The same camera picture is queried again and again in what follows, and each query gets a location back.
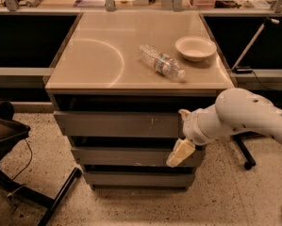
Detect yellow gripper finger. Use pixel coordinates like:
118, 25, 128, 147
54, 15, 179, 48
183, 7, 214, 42
166, 138, 195, 168
178, 109, 191, 121

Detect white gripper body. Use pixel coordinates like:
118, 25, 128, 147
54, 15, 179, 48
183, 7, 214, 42
182, 108, 215, 146

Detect grey top drawer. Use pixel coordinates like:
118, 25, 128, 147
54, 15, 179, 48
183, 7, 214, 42
54, 111, 182, 138

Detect grey drawer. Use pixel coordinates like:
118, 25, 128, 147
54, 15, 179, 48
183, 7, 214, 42
84, 172, 195, 187
70, 146, 207, 168
54, 111, 182, 138

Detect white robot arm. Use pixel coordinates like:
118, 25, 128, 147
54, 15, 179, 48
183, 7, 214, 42
166, 88, 282, 168

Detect grey bottom drawer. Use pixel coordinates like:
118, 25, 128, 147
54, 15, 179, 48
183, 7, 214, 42
84, 172, 195, 187

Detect grey middle drawer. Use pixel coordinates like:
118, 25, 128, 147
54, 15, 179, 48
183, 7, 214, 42
70, 146, 207, 168

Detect black wheeled stand base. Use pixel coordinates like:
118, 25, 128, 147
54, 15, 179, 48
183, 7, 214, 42
233, 135, 256, 170

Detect clear plastic water bottle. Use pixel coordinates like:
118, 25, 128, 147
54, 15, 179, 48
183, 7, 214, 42
139, 43, 186, 81

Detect white bowl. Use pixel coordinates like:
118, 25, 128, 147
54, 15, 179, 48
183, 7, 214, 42
175, 36, 217, 62

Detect white rod with stand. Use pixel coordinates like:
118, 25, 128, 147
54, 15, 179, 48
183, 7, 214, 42
231, 17, 280, 71

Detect black chair left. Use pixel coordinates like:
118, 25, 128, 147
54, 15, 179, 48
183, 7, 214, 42
0, 101, 82, 226

